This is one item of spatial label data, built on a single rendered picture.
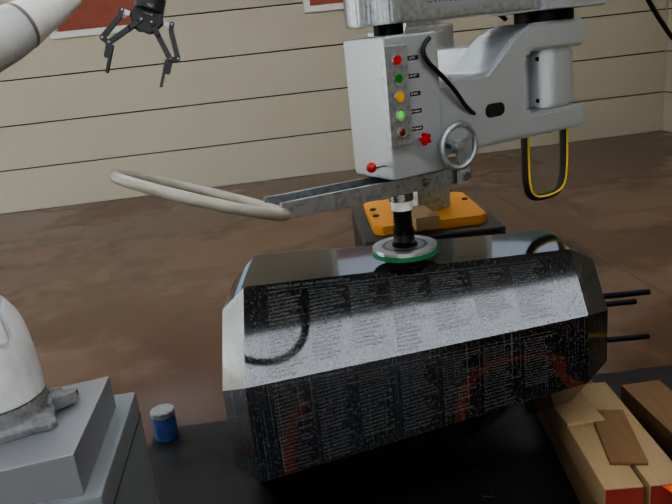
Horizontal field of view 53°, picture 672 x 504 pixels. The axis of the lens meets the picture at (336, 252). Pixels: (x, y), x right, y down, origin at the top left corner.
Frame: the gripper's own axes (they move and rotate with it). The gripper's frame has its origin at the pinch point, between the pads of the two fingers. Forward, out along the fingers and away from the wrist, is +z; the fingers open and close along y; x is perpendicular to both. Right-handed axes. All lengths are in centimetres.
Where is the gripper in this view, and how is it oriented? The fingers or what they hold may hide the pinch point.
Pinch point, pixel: (135, 75)
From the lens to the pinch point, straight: 186.0
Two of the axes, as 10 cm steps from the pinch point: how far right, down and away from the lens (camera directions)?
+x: -2.8, -1.6, 9.5
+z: -2.3, 9.7, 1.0
